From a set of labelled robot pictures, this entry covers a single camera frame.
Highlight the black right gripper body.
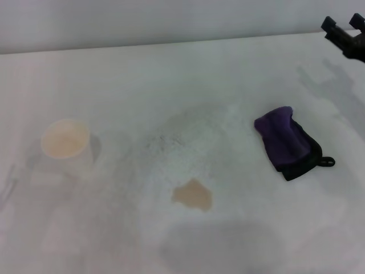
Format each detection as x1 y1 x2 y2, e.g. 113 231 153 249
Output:
332 26 365 62

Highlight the white paper cup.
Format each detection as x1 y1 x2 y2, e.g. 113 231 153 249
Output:
40 119 95 180

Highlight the purple rag with black trim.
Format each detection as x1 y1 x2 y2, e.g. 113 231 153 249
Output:
253 106 336 182

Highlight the brown water stain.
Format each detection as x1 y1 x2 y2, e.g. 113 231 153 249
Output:
170 177 214 213

